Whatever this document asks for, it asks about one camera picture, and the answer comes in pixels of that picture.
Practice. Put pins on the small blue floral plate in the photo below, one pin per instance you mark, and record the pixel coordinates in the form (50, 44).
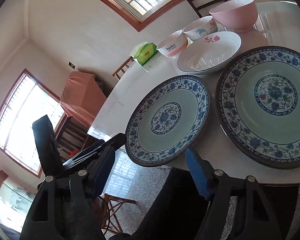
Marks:
(165, 115)

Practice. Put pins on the large blue floral plate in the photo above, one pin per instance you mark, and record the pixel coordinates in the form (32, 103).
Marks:
(265, 97)

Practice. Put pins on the green tissue pack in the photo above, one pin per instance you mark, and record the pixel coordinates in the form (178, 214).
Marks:
(146, 53)

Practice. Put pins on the wooden stool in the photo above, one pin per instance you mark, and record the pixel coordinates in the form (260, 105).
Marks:
(115, 200)

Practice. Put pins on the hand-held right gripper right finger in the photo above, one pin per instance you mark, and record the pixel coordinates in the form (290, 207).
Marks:
(196, 175)

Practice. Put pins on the white bowl with cartoon print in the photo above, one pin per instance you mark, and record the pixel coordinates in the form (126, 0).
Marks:
(200, 31)

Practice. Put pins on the landscape painted panel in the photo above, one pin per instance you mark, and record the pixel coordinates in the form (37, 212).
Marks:
(12, 200)

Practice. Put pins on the rectangular window with wooden frame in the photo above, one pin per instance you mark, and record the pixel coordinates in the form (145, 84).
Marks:
(22, 120)

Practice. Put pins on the ribbed white pink bowl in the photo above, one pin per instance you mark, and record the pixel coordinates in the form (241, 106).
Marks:
(171, 47)

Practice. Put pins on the light wooden chair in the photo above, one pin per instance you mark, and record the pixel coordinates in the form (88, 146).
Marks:
(117, 73)

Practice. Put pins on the wall switch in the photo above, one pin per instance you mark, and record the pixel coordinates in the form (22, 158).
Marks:
(72, 65)

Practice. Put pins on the dark wooden cabinet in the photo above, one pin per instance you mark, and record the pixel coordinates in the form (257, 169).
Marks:
(72, 135)

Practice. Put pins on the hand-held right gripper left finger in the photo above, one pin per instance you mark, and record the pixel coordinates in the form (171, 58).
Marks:
(105, 172)

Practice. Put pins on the white plate with pink flower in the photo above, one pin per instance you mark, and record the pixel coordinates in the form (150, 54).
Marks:
(210, 55)

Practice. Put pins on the person's dark clothing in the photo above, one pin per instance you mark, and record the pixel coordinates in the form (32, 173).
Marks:
(165, 205)

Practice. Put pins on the orange cloth cover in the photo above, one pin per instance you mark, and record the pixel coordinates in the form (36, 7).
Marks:
(82, 97)

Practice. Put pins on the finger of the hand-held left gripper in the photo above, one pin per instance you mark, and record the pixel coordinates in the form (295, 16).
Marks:
(113, 141)

